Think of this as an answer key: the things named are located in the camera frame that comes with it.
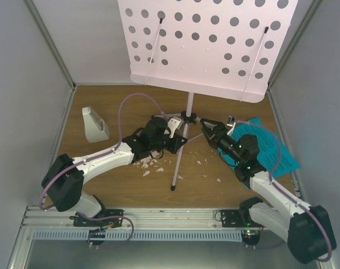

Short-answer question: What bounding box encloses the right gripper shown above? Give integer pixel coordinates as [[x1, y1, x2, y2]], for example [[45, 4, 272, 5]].
[[200, 119, 243, 164]]

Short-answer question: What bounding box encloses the blue sheet music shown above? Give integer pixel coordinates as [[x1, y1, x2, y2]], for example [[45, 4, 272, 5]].
[[218, 149, 237, 169], [231, 118, 300, 179]]

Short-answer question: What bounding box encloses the pink music stand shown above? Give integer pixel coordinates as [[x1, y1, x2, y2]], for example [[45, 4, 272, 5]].
[[116, 0, 299, 191]]

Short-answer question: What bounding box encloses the white metronome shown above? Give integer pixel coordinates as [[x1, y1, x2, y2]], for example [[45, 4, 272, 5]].
[[82, 106, 110, 143]]

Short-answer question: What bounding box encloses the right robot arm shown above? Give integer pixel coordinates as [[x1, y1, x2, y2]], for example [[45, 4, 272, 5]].
[[200, 117, 337, 264]]

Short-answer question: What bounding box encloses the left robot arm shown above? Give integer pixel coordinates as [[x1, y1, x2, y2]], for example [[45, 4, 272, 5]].
[[41, 117, 187, 226]]

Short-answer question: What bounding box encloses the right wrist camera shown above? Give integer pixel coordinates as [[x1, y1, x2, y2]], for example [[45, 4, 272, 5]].
[[226, 116, 237, 137]]

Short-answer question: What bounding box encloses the grey slotted cable duct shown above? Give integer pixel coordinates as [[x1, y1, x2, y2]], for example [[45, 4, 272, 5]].
[[33, 229, 242, 242]]

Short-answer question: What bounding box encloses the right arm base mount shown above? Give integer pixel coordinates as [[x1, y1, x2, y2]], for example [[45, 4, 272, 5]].
[[213, 208, 264, 248]]

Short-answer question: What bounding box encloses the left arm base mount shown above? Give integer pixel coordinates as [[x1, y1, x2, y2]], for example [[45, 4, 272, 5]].
[[69, 208, 124, 242]]

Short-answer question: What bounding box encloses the aluminium rail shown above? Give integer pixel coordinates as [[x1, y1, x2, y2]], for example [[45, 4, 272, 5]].
[[21, 207, 271, 229]]

